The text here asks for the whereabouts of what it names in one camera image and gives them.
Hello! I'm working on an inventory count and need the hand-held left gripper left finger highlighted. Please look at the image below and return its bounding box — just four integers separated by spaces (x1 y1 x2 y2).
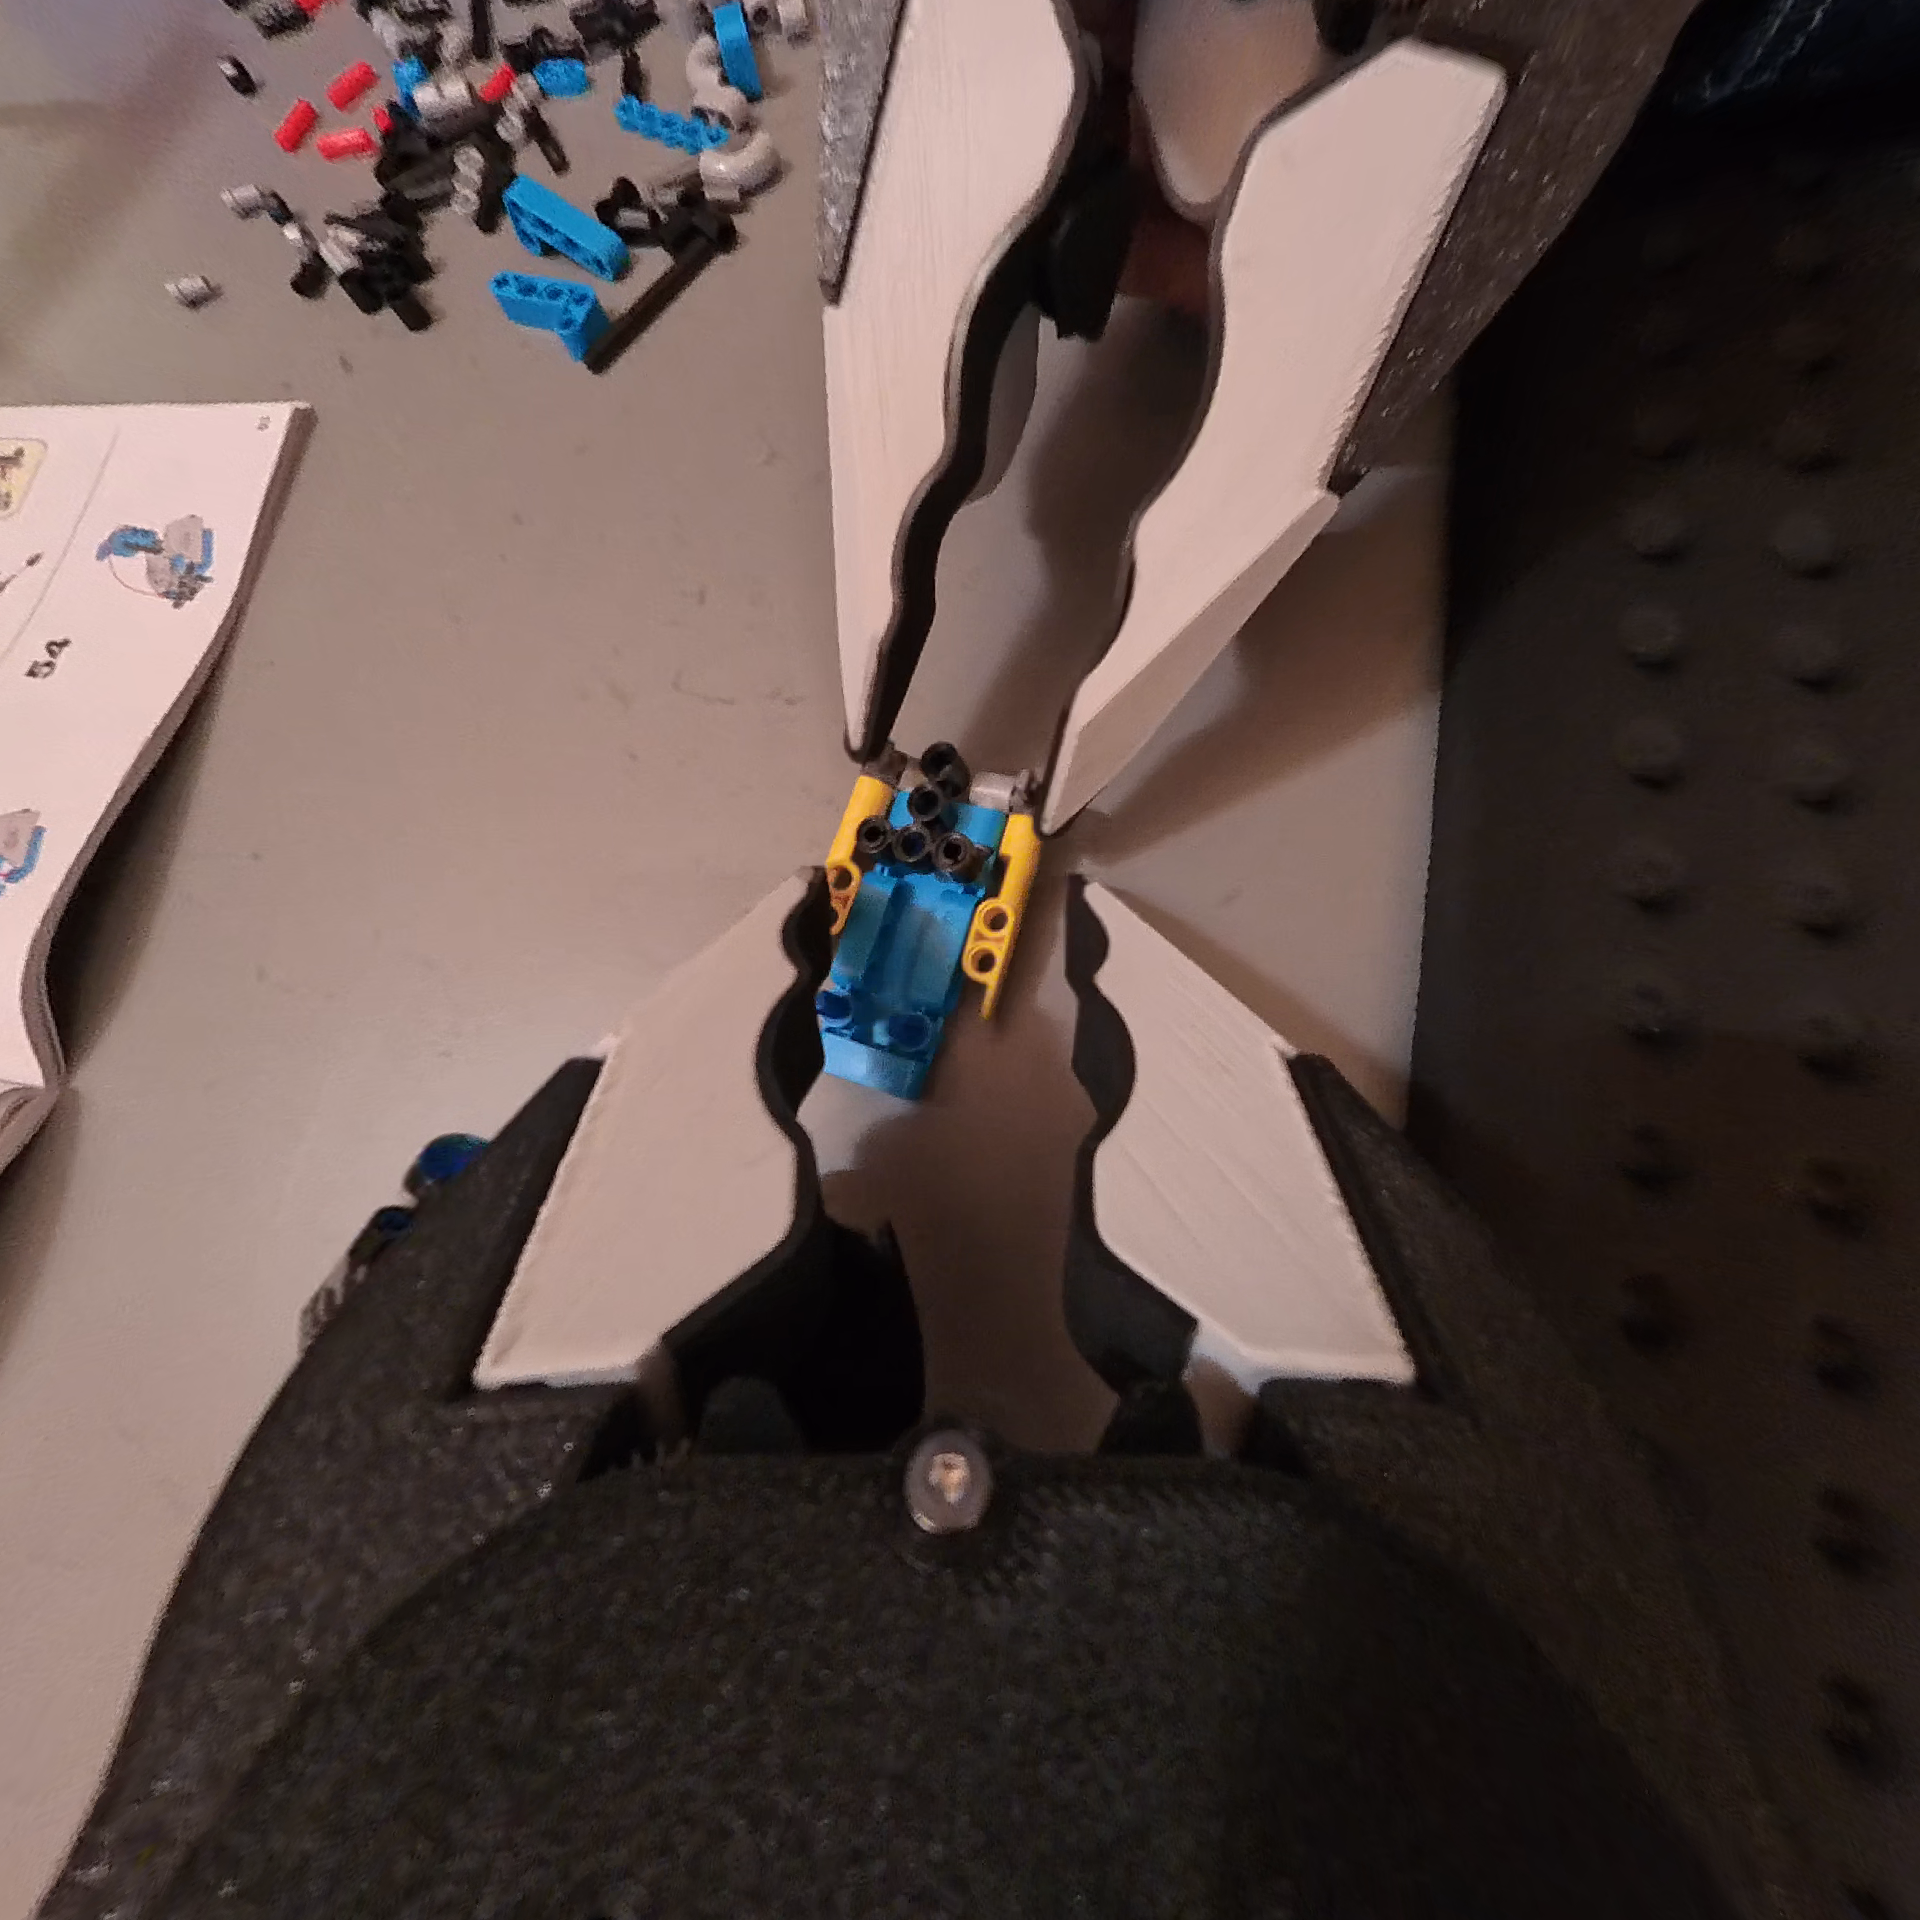
469 868 841 1427

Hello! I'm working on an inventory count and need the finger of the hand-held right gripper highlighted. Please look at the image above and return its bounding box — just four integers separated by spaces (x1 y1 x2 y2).
1036 34 1509 837
820 0 1092 758

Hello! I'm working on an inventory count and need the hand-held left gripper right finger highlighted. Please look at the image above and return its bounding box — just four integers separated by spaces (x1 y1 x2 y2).
1059 875 1422 1405

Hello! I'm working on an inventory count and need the black blue gear brick assembly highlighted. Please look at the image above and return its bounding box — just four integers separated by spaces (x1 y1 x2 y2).
301 1127 494 1353

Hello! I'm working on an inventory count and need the blue yellow brick assembly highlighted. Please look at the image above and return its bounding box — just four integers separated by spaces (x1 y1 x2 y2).
820 737 1048 1112

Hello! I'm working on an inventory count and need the pile of loose brick pieces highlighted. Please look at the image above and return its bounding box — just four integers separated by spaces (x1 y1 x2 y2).
173 0 783 376

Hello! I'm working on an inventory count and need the open instruction booklet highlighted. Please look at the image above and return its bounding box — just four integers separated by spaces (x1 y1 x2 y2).
0 401 316 1171

